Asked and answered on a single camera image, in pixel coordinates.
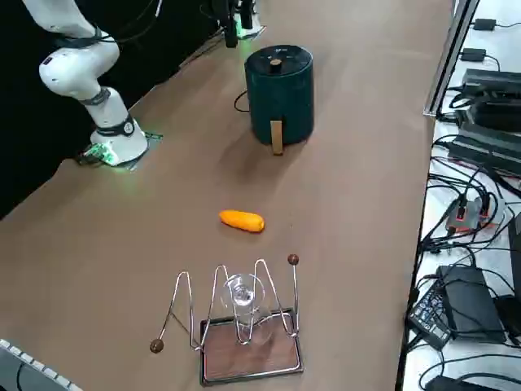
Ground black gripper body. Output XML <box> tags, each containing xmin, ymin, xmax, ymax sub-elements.
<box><xmin>221</xmin><ymin>0</ymin><xmax>255</xmax><ymax>20</ymax></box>

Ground dark green air fryer body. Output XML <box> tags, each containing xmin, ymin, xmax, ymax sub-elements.
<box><xmin>244</xmin><ymin>43</ymin><xmax>317</xmax><ymax>142</ymax></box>

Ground black ribbed power supply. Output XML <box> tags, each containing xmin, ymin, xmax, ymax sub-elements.
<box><xmin>453</xmin><ymin>97</ymin><xmax>521</xmax><ymax>134</ymax></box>
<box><xmin>446</xmin><ymin>121</ymin><xmax>521</xmax><ymax>177</ymax></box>
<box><xmin>462</xmin><ymin>68</ymin><xmax>521</xmax><ymax>100</ymax></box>

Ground clear wine glass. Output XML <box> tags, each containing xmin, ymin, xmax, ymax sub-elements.
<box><xmin>219</xmin><ymin>273</ymin><xmax>274</xmax><ymax>347</ymax></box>

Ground grey orange electronics box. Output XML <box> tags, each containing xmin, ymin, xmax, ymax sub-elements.
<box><xmin>444</xmin><ymin>196</ymin><xmax>507</xmax><ymax>236</ymax></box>

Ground black adapter with label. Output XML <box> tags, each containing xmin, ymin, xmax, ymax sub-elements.
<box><xmin>405</xmin><ymin>289</ymin><xmax>453</xmax><ymax>350</ymax></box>

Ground black upright panel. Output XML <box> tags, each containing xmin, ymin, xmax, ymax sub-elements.
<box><xmin>507</xmin><ymin>211</ymin><xmax>521</xmax><ymax>298</ymax></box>

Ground large black power brick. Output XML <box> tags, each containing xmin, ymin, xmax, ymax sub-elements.
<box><xmin>436</xmin><ymin>264</ymin><xmax>509</xmax><ymax>344</ymax></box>

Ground black pouch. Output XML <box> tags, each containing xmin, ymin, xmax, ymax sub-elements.
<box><xmin>493</xmin><ymin>293</ymin><xmax>521</xmax><ymax>348</ymax></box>

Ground black flat device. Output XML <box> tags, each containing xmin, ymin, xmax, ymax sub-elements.
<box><xmin>422</xmin><ymin>374</ymin><xmax>492</xmax><ymax>391</ymax></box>

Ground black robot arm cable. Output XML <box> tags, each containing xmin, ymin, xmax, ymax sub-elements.
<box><xmin>56</xmin><ymin>0</ymin><xmax>164</xmax><ymax>50</ymax></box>

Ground aluminium profile rail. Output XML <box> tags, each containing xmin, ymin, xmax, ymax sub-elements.
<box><xmin>422</xmin><ymin>0</ymin><xmax>482</xmax><ymax>118</ymax></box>

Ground chrome wire glass rack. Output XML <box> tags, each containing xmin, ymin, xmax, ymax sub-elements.
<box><xmin>149</xmin><ymin>253</ymin><xmax>304</xmax><ymax>382</ymax></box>

